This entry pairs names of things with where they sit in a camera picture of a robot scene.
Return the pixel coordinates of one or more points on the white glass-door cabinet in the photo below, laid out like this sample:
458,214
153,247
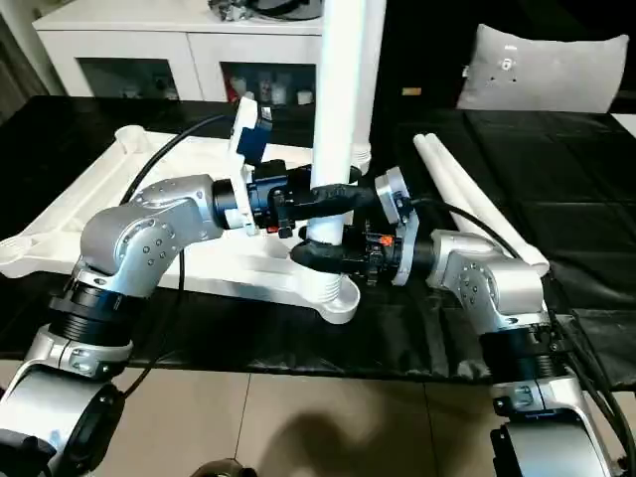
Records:
174,45

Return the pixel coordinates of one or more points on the black work mat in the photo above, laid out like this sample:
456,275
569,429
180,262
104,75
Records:
546,174

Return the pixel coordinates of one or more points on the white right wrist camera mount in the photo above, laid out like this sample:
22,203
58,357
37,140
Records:
397,199

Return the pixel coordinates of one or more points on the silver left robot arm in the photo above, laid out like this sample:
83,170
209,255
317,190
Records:
139,233

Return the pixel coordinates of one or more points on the small yellow label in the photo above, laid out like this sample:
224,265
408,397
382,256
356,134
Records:
411,92

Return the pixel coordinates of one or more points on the white plastic table top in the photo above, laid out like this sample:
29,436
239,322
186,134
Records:
199,164

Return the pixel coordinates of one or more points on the white flat board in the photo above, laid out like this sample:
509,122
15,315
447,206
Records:
625,124

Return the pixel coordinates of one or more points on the grey helmet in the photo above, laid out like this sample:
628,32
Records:
288,7

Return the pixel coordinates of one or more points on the black clutter pile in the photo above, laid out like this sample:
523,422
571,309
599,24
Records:
226,9

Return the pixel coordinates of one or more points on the grey cushion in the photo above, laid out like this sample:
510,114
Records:
541,74

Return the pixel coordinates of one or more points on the small red box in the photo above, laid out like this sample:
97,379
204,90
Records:
231,88

